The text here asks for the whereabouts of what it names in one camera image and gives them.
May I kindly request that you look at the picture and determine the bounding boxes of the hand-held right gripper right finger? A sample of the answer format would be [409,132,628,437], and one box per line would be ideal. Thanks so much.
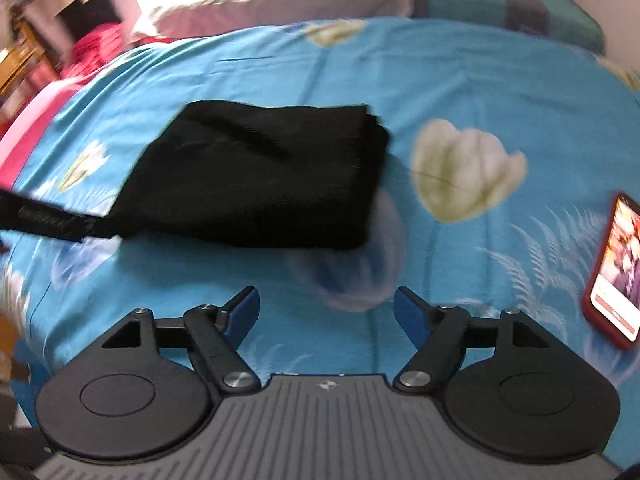
[394,287,551,393]

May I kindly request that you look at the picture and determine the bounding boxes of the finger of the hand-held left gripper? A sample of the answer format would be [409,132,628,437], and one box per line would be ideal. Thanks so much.
[0,189,124,245]

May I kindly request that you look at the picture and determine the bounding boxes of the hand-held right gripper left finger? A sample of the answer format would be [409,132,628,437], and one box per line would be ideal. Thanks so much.
[102,287,261,393]

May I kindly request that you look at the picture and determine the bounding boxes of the black knit pants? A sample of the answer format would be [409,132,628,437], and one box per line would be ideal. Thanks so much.
[107,101,392,252]

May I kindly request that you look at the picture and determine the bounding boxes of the red pink blanket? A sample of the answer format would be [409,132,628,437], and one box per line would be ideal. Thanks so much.
[0,79,77,182]

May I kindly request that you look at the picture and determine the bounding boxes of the wooden rack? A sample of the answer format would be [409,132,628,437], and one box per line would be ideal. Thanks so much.
[0,15,62,112]

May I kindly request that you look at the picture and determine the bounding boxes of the stack of pink towels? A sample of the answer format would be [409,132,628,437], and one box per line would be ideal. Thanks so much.
[70,22,132,70]

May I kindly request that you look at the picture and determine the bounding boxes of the beige hanging garment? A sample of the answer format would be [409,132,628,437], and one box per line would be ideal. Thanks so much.
[24,0,94,29]

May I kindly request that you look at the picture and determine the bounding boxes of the smartphone in red case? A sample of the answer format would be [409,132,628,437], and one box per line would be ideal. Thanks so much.
[581,191,640,352]

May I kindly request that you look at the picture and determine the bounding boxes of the blue floral bedsheet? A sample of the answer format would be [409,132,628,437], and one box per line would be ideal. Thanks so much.
[0,17,640,466]

